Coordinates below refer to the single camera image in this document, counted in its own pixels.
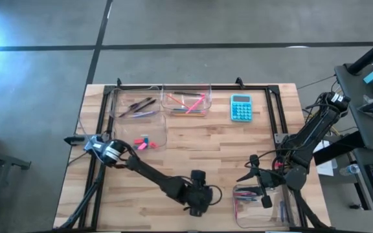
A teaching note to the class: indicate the white paper sheet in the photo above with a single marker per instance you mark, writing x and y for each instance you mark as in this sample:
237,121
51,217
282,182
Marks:
328,169

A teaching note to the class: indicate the dark grey pen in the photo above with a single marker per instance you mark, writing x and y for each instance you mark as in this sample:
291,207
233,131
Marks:
141,102

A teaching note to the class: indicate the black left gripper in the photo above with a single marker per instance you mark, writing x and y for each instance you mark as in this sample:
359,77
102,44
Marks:
199,195

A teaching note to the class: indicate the small red eraser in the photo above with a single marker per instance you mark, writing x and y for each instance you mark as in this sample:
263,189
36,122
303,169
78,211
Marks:
153,145

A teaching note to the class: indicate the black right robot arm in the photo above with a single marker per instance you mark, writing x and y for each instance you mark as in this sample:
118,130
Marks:
312,136

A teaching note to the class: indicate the maroon crayon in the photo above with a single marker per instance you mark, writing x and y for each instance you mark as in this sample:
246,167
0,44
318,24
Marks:
243,193

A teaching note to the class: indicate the red crayon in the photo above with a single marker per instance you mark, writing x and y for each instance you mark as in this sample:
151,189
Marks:
236,210

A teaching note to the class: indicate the blue crayon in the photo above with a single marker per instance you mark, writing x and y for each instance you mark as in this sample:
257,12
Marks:
248,198

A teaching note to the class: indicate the teal sticky note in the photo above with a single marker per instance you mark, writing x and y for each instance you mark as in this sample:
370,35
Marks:
372,77

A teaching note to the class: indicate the grey translucent pen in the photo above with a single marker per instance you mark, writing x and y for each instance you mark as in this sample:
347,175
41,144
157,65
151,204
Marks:
146,114

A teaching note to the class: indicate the black pole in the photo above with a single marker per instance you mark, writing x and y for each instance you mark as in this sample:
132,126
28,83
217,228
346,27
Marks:
371,53

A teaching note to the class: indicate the turquoise calculator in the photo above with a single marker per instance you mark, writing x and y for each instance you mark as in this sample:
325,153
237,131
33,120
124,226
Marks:
241,110

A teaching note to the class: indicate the clear plastic bin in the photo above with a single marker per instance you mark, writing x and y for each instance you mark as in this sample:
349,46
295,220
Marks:
157,129
206,103
264,217
147,92

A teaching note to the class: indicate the small black object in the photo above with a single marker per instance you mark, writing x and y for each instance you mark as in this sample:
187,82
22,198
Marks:
355,206

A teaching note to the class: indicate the black pen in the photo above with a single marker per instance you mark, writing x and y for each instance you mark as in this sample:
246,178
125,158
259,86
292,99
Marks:
145,106

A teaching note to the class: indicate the black aluminium table frame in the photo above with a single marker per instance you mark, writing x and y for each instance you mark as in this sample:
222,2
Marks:
222,87

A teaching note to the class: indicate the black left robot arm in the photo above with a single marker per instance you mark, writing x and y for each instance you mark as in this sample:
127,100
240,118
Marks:
154,176

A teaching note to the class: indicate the orange pencil pink eraser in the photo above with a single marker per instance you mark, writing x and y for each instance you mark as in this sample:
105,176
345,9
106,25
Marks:
176,101

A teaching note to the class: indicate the black desk crossbar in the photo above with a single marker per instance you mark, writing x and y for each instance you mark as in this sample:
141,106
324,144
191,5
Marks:
342,147

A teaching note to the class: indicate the blue pencil pink eraser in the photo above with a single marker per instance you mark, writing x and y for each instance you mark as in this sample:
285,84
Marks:
180,110

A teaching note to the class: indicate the dark purple pen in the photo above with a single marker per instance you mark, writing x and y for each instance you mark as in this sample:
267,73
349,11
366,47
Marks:
125,114

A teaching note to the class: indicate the clear water bottle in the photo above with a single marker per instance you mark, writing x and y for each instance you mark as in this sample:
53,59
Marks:
350,169

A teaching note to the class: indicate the blue marker pen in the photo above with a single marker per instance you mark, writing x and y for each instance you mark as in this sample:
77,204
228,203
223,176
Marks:
282,212

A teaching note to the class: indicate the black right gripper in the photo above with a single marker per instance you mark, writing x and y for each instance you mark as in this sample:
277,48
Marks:
272,179

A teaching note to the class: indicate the dark green pencil pink eraser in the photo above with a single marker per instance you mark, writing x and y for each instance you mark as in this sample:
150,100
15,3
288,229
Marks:
186,93

